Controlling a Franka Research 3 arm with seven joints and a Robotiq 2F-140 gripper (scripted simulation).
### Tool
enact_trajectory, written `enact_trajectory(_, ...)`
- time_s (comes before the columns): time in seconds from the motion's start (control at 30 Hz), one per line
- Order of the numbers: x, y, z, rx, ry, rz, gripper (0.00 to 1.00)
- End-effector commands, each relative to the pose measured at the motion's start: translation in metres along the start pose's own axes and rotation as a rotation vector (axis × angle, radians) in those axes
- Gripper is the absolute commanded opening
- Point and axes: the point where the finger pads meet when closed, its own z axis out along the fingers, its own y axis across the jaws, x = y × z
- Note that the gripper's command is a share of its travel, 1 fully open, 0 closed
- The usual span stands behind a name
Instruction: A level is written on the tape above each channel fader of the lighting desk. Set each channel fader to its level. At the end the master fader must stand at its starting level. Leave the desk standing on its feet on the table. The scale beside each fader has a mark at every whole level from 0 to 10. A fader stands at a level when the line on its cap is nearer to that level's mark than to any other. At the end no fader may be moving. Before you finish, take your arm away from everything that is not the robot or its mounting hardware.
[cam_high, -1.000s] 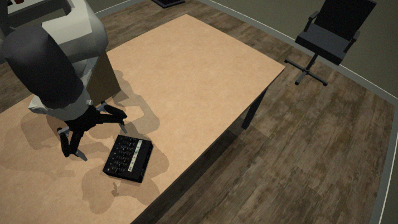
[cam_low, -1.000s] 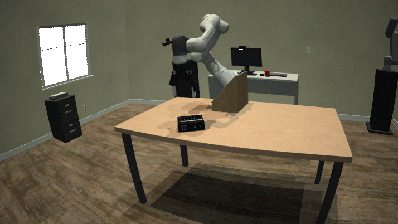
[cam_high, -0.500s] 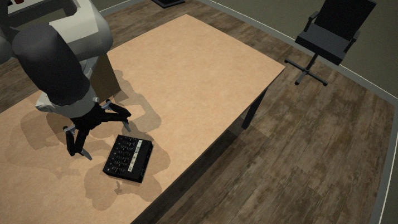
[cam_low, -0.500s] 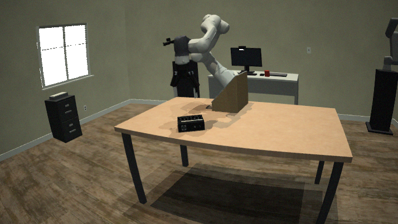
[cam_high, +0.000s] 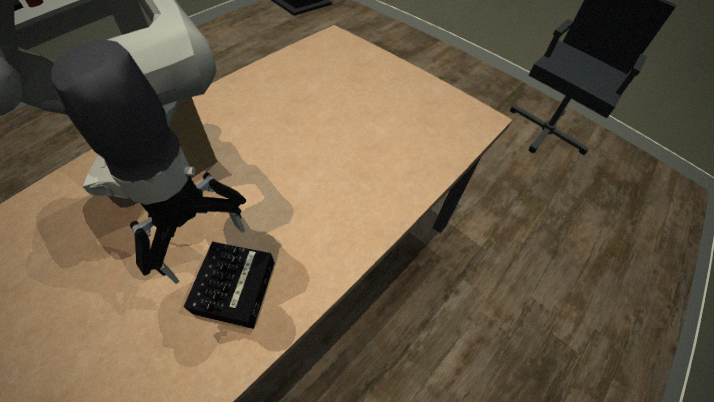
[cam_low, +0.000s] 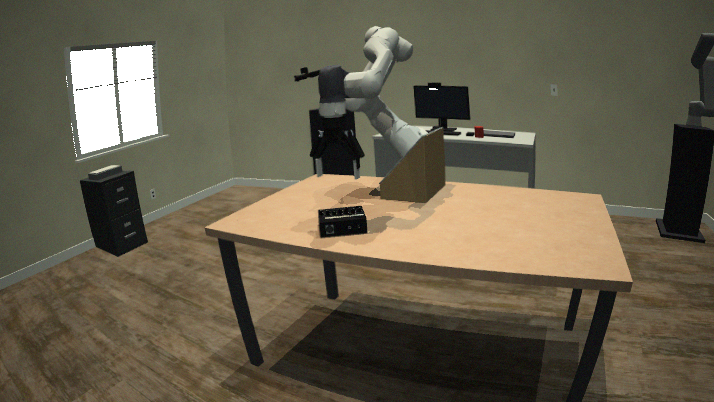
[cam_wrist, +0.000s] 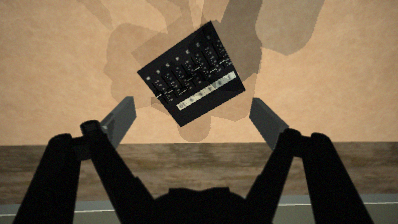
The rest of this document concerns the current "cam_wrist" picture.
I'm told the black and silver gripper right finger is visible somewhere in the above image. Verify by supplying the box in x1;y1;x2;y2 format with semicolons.
230;98;374;224

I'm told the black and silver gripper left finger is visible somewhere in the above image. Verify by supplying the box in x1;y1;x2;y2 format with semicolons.
12;96;174;224

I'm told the black lighting desk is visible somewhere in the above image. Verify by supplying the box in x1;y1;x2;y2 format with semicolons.
137;20;246;127

